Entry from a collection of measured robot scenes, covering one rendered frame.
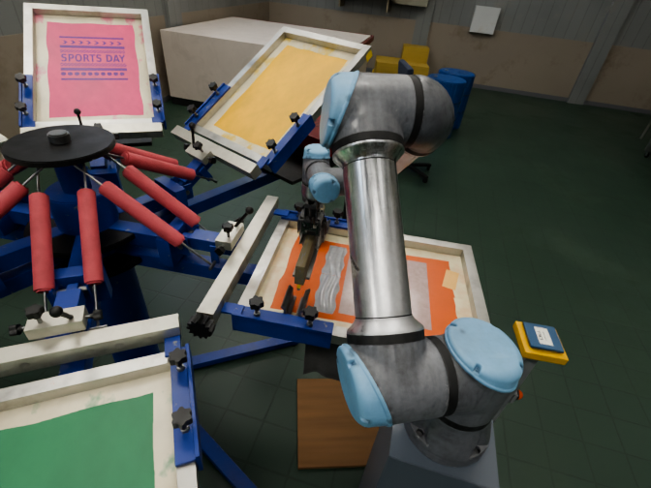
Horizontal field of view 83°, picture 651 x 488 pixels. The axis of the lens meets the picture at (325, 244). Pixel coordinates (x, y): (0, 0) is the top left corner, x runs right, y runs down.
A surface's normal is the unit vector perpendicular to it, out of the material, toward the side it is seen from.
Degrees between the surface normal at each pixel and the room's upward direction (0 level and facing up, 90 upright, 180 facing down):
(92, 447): 0
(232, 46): 90
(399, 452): 0
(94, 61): 32
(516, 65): 90
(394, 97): 49
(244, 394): 0
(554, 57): 90
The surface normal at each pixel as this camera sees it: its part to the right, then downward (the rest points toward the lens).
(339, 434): 0.08, -0.80
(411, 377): 0.24, -0.18
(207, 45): -0.26, 0.56
